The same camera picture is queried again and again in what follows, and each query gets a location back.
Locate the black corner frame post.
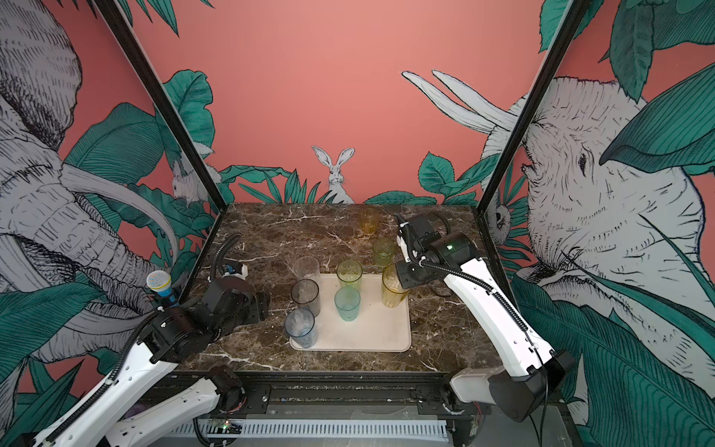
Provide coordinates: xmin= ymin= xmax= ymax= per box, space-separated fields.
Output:
xmin=476 ymin=0 xmax=591 ymax=217
xmin=91 ymin=0 xmax=227 ymax=213

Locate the short amber tumbler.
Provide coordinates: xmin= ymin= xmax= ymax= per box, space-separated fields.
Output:
xmin=359 ymin=208 xmax=380 ymax=237

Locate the black front mounting rail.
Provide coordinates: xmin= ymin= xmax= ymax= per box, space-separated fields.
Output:
xmin=166 ymin=371 xmax=565 ymax=420

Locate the pale blue tall tumbler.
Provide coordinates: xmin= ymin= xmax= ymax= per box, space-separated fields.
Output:
xmin=284 ymin=307 xmax=318 ymax=348

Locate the black corrugated cable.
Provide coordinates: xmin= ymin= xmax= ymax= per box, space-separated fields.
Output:
xmin=38 ymin=233 xmax=242 ymax=447
xmin=393 ymin=211 xmax=551 ymax=447

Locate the short green tumbler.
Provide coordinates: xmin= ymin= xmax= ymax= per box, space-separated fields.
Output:
xmin=372 ymin=238 xmax=396 ymax=268

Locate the frosted teal textured tumbler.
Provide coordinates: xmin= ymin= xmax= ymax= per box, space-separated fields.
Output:
xmin=334 ymin=286 xmax=361 ymax=321

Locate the tall green tumbler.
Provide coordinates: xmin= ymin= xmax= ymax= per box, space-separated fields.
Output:
xmin=336 ymin=259 xmax=363 ymax=291

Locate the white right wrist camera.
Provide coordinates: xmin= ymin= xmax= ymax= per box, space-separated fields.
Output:
xmin=394 ymin=213 xmax=441 ymax=262

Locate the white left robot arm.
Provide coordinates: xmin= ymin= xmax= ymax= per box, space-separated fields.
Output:
xmin=22 ymin=270 xmax=270 ymax=446

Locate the black corner frame post left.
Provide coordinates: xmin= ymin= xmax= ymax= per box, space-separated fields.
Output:
xmin=91 ymin=0 xmax=227 ymax=213

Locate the tall amber tumbler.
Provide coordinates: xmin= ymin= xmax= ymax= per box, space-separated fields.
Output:
xmin=382 ymin=264 xmax=409 ymax=308

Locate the white ribbed vent strip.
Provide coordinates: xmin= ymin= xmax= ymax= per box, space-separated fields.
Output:
xmin=169 ymin=419 xmax=451 ymax=443

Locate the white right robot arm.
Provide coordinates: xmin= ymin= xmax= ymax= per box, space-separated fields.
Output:
xmin=397 ymin=225 xmax=575 ymax=422

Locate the clear tall plastic tumbler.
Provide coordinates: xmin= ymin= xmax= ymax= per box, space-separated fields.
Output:
xmin=292 ymin=256 xmax=320 ymax=281

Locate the blue toy microphone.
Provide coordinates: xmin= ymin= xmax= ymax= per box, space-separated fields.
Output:
xmin=146 ymin=270 xmax=179 ymax=308

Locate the black corner frame post right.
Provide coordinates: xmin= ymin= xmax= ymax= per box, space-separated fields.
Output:
xmin=476 ymin=0 xmax=591 ymax=217

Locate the black corrugated right cable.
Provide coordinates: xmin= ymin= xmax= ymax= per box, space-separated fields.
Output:
xmin=393 ymin=211 xmax=551 ymax=447

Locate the smoky grey tall tumbler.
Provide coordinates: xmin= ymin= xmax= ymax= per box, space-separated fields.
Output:
xmin=290 ymin=279 xmax=320 ymax=317

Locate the green lit circuit board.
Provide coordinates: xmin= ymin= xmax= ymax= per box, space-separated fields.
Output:
xmin=205 ymin=419 xmax=243 ymax=437

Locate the black corrugated left cable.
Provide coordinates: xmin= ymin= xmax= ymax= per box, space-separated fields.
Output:
xmin=38 ymin=233 xmax=242 ymax=447

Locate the white plastic tray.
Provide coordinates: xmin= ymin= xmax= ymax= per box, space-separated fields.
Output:
xmin=309 ymin=274 xmax=411 ymax=353

